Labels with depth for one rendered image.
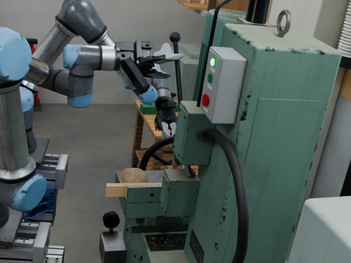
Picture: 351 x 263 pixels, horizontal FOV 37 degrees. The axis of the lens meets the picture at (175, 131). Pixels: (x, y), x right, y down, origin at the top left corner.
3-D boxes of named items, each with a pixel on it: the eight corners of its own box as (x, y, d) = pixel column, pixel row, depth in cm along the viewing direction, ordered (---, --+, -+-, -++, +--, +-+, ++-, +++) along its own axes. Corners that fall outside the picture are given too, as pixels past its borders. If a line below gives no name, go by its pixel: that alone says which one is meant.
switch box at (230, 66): (221, 108, 133) (232, 47, 127) (235, 124, 124) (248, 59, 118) (198, 107, 131) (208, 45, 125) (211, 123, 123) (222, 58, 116)
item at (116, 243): (119, 247, 202) (121, 229, 199) (124, 267, 192) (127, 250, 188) (97, 248, 200) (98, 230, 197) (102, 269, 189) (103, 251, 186)
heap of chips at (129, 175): (143, 171, 185) (144, 162, 184) (152, 191, 173) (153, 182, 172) (118, 171, 183) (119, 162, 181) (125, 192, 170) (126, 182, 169)
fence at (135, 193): (294, 196, 184) (297, 182, 181) (296, 199, 182) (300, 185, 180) (125, 200, 166) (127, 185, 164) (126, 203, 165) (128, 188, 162)
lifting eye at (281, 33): (278, 33, 129) (284, 7, 127) (289, 39, 124) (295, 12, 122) (272, 33, 129) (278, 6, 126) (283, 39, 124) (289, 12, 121)
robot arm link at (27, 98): (1, 130, 195) (1, 96, 190) (0, 116, 206) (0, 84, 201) (34, 130, 199) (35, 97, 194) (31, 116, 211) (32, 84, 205)
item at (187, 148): (199, 150, 149) (207, 100, 143) (209, 165, 141) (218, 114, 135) (170, 150, 146) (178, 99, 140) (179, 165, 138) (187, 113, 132)
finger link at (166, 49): (178, 37, 158) (150, 44, 161) (180, 55, 156) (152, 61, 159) (182, 42, 161) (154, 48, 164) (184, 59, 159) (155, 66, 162)
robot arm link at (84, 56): (61, 66, 162) (63, 39, 158) (97, 68, 165) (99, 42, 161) (63, 74, 155) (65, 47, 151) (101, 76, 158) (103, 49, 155)
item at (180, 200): (187, 203, 158) (193, 168, 153) (194, 216, 152) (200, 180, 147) (157, 204, 155) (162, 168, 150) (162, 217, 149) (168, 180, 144)
